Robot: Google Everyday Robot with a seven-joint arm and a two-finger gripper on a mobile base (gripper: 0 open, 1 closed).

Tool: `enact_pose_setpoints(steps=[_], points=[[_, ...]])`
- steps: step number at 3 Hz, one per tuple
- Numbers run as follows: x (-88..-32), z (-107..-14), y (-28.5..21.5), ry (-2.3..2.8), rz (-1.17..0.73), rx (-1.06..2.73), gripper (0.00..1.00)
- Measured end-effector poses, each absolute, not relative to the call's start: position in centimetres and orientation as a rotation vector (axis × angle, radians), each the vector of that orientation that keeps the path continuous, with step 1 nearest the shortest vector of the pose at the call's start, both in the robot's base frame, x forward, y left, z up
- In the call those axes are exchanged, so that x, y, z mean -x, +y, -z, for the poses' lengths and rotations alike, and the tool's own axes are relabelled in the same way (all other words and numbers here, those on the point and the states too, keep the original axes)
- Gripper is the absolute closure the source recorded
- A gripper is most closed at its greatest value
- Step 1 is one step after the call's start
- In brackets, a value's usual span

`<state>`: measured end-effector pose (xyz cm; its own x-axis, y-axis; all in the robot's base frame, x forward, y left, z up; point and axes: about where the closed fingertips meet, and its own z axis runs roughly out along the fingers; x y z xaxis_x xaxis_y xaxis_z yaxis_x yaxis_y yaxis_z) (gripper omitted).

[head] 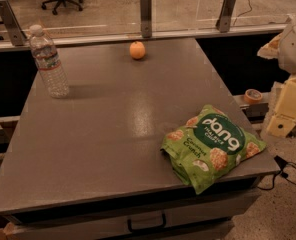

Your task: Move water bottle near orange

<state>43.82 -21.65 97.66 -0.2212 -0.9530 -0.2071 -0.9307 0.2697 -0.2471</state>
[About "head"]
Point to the black drawer handle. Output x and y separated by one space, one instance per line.
138 224

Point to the middle metal bracket post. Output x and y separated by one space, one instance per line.
146 18

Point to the orange tape roll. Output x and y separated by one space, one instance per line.
252 96

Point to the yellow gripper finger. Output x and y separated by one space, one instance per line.
283 119
271 49

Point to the grey table drawer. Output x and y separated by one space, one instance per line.
209 219

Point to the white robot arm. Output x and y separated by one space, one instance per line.
283 48

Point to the right metal bracket post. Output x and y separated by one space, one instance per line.
224 20

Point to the orange fruit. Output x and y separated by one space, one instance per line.
137 50

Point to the clear plastic water bottle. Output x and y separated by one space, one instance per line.
48 62

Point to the green Dang chips bag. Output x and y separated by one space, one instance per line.
208 147

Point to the metal bracket post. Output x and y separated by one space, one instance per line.
15 33
224 20
146 18

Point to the left metal bracket post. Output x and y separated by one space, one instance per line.
15 33

